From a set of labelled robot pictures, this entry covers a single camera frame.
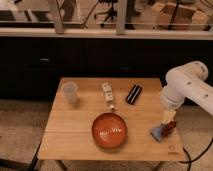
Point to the black rectangular case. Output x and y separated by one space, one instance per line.
133 94

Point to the cardboard boxes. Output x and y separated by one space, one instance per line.
179 17

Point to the blue sponge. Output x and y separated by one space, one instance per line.
156 132

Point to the clear plastic cup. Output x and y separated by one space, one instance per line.
69 90

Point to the dark cabinet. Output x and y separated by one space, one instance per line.
31 68

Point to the orange round bowl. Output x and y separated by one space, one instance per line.
109 130

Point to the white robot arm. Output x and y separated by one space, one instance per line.
187 81

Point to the wooden table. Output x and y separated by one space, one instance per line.
68 132

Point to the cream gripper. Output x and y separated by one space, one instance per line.
168 116

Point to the black office chair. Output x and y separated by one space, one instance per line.
111 13

